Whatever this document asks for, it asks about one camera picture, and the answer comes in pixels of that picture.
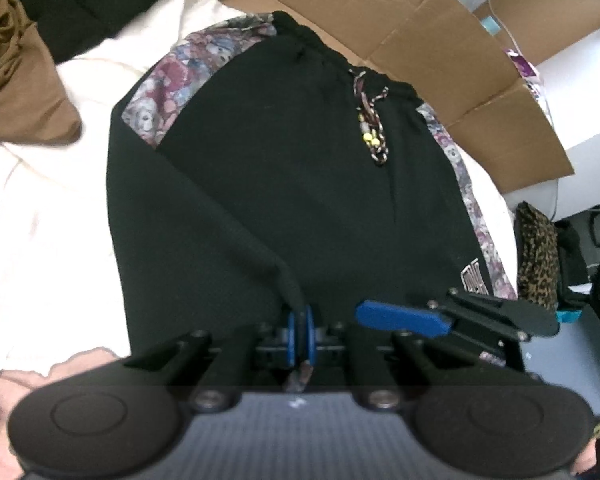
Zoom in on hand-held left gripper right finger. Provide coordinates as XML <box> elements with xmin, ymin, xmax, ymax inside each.
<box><xmin>302</xmin><ymin>306</ymin><xmax>483</xmax><ymax>411</ymax></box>

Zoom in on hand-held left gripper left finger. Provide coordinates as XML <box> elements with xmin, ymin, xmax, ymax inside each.
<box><xmin>125</xmin><ymin>310</ymin><xmax>301</xmax><ymax>413</ymax></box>

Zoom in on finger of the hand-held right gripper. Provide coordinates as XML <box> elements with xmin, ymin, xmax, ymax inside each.
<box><xmin>355</xmin><ymin>289</ymin><xmax>561</xmax><ymax>343</ymax></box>

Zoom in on black pants with floral stripe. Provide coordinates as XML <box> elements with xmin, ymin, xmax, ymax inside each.
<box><xmin>105</xmin><ymin>10</ymin><xmax>521</xmax><ymax>391</ymax></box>

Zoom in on leopard print cloth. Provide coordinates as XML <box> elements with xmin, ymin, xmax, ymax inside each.
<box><xmin>512</xmin><ymin>201</ymin><xmax>563</xmax><ymax>313</ymax></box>

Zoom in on black bag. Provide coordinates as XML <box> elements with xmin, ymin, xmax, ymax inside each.
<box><xmin>555</xmin><ymin>220</ymin><xmax>600</xmax><ymax>321</ymax></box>

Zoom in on white bed sheet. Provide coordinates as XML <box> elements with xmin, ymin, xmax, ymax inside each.
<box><xmin>0</xmin><ymin>0</ymin><xmax>518</xmax><ymax>480</ymax></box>

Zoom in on purple and white bag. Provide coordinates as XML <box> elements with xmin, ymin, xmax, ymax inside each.
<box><xmin>502</xmin><ymin>47</ymin><xmax>553</xmax><ymax>121</ymax></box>

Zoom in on flattened cardboard box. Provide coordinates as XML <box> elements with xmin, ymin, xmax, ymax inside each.
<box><xmin>220</xmin><ymin>0</ymin><xmax>576</xmax><ymax>196</ymax></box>

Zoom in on brown cloth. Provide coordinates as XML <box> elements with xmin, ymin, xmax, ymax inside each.
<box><xmin>0</xmin><ymin>0</ymin><xmax>83</xmax><ymax>146</ymax></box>

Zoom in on black shirt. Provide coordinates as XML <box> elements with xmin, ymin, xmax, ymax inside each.
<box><xmin>0</xmin><ymin>0</ymin><xmax>236</xmax><ymax>63</ymax></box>

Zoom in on white cable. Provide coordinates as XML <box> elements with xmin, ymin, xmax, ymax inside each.
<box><xmin>487</xmin><ymin>0</ymin><xmax>518</xmax><ymax>51</ymax></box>

